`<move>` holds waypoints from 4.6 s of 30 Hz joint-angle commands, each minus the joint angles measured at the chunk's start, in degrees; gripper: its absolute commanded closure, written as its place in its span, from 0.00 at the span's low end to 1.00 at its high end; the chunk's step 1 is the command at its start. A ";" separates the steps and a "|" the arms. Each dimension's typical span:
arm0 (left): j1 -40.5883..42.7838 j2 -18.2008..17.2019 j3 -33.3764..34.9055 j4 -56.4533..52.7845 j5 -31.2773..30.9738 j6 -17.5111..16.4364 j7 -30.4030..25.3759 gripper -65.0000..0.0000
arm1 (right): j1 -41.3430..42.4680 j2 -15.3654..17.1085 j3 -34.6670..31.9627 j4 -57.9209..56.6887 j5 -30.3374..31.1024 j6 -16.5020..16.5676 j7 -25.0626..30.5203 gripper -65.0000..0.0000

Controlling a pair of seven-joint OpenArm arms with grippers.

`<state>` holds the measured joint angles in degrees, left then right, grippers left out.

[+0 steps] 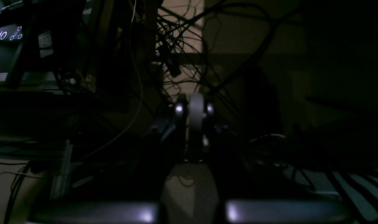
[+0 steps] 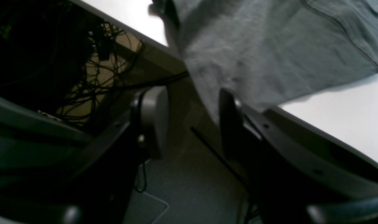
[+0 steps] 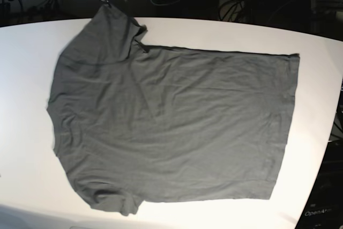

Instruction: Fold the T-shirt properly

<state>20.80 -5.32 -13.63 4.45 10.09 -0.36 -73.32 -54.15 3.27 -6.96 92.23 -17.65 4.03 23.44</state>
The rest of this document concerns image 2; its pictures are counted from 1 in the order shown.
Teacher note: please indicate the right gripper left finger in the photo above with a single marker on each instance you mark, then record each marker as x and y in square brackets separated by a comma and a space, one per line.
[101, 193]

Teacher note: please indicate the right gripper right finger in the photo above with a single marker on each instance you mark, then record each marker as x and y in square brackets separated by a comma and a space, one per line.
[297, 174]

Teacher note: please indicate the grey T-shirt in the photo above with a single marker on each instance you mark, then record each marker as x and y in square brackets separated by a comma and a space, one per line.
[269, 52]

